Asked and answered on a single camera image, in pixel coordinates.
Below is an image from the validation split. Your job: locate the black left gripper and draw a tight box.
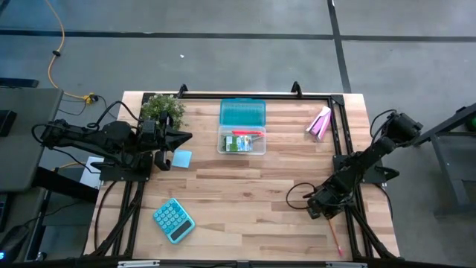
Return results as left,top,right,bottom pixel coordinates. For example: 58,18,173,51
140,111,193,153

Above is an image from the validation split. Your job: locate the blue sticky note pad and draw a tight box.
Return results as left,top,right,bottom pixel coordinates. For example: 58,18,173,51
171,149,193,169

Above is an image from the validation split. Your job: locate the orange pencil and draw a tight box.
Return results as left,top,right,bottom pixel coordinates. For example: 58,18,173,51
327,219,344,258

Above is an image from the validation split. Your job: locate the yellow green crayon box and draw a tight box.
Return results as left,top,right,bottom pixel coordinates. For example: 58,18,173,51
222,134,254,153

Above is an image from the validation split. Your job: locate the green potted plant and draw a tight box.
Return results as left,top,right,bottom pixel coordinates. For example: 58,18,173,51
140,93,187,131

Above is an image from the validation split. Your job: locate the clear pencil case teal lid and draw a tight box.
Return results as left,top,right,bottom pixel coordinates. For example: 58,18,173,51
217,98,267,156

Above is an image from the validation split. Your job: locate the teal calculator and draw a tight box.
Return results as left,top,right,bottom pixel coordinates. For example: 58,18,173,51
152,197,196,245

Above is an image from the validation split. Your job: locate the black metal table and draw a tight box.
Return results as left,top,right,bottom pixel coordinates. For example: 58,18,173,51
411,102,476,217

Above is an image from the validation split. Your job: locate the grey desk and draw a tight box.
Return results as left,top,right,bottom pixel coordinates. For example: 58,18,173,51
0,87,64,193

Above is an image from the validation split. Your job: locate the black flat bar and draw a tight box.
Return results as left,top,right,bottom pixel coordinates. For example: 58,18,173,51
0,77,40,89

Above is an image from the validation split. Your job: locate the black device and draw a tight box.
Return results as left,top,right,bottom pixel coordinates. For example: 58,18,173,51
0,109,18,138

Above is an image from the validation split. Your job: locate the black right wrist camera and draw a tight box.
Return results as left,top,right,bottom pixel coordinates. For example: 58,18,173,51
306,200,324,220

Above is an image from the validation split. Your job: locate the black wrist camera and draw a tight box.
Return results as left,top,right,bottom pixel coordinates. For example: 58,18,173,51
154,150,173,171
306,200,324,220

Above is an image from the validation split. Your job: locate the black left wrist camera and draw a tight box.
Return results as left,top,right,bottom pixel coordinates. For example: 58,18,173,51
154,150,173,171

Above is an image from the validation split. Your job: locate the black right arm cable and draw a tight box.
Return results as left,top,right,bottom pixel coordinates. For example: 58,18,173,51
285,181,317,211

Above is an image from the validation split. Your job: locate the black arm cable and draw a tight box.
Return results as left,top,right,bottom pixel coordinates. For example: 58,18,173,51
86,100,142,130
285,181,317,211

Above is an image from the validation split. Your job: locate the silver bracket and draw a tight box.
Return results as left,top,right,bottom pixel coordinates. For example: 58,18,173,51
325,261,368,268
117,260,161,268

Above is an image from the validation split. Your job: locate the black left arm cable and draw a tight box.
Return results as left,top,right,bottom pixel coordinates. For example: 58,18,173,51
86,100,142,130

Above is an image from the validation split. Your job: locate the black aluminium table frame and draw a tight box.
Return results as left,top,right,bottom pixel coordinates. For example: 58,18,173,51
83,80,402,268

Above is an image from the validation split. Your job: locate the yellow extension cable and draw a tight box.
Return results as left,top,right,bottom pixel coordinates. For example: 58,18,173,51
44,0,98,104

